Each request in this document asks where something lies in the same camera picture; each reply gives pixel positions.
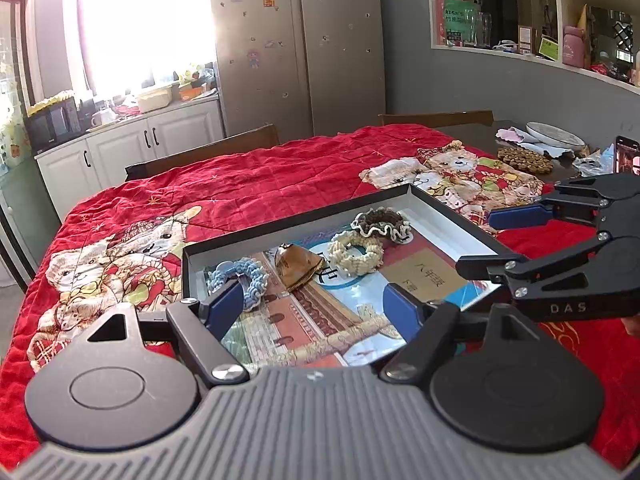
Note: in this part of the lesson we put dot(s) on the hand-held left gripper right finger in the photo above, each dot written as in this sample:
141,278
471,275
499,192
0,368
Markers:
400,310

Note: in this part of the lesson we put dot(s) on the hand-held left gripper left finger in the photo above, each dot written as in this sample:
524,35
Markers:
227,305

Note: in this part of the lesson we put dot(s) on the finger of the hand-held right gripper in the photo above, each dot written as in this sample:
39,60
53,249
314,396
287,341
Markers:
490,266
515,216

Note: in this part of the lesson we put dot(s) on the blue crochet scrunchie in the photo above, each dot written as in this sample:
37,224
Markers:
250,272

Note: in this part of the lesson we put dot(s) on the black shallow cardboard box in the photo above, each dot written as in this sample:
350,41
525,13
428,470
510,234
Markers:
440,220

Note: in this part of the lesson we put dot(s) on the cream crochet scrunchie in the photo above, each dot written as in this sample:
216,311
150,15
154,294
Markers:
350,260

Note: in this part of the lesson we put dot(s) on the plain brown paper pouch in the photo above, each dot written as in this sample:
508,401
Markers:
295,267

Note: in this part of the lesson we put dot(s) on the brown white ruffled scrunchie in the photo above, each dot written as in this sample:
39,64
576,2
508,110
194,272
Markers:
382,225

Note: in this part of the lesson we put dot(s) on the brown beaded trivet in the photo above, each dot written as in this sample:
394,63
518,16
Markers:
525,159

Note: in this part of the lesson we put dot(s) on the colourful textbook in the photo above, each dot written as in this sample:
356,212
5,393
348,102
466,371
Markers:
320,320

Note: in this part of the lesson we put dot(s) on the pink paper napkin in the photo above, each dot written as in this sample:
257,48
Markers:
510,135

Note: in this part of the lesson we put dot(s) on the white plate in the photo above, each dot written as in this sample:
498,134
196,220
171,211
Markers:
555,135

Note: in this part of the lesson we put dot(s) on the red printed blanket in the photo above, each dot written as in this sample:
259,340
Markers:
250,185

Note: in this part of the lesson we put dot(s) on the wooden chair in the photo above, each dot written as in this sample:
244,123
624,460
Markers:
210,152
440,119

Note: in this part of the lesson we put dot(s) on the white kitchen cabinet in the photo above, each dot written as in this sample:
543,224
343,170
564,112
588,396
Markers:
125,155

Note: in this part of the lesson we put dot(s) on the green box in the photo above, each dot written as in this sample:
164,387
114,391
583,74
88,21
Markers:
459,22

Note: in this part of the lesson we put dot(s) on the cream storage box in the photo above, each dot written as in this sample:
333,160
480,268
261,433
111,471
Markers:
154,101

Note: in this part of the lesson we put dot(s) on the white mug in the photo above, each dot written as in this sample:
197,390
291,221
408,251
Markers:
102,119

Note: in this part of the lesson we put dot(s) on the black microwave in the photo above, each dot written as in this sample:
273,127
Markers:
50,125

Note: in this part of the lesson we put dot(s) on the silver refrigerator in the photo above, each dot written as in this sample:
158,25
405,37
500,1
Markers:
300,45

